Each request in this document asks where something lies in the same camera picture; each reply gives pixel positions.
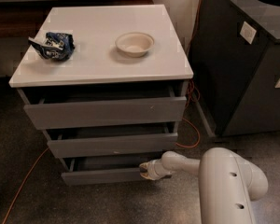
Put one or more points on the grey drawer cabinet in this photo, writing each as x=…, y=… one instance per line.
x=97, y=70

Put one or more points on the crumpled blue chip bag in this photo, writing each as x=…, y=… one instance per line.
x=56, y=46

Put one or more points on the white paper bowl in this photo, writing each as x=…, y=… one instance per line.
x=135, y=44

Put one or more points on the grey top drawer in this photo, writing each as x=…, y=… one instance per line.
x=168, y=108

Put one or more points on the grey drawer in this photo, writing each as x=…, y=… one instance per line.
x=111, y=140
x=168, y=108
x=107, y=169

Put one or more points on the grey middle drawer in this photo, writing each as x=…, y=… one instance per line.
x=111, y=140

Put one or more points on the dark grey trash bin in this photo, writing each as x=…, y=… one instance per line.
x=237, y=80

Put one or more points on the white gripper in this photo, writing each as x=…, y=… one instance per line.
x=154, y=169

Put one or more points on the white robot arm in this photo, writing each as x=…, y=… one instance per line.
x=228, y=183

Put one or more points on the white sticker on bin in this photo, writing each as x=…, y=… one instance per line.
x=248, y=32

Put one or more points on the grey bottom drawer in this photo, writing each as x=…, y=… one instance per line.
x=107, y=169

